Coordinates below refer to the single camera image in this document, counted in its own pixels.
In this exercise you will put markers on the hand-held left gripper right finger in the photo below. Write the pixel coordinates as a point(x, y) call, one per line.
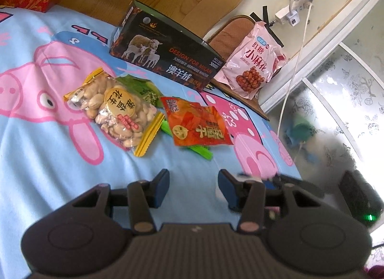
point(228, 190)

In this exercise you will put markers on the peanut packet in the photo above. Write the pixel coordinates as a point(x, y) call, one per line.
point(117, 108)

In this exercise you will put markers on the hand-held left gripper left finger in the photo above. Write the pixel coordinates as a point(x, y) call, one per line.
point(162, 187)

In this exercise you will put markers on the bright green wrapper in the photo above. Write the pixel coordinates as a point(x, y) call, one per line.
point(201, 150)

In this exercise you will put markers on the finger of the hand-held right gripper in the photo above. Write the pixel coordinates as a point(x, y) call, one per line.
point(312, 190)

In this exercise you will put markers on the pink snack bag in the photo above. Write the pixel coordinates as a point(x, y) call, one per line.
point(249, 63)

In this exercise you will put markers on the teal green object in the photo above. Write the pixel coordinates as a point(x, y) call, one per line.
point(301, 130)

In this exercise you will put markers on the orange red snack packet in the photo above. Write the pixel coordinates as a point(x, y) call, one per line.
point(198, 123)

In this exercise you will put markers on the black tape strip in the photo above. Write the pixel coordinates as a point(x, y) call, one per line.
point(255, 16)
point(265, 12)

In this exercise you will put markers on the brown cushioned chair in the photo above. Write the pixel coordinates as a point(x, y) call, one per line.
point(231, 31)

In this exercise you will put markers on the small green snack packet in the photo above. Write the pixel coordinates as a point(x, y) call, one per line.
point(141, 87)

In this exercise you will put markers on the printed blanket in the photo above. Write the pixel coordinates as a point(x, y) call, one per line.
point(45, 162)

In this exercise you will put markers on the black sheep print box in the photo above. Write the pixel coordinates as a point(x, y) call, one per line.
point(168, 57)

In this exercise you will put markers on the frosted flower glass door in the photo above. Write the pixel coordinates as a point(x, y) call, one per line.
point(345, 93)

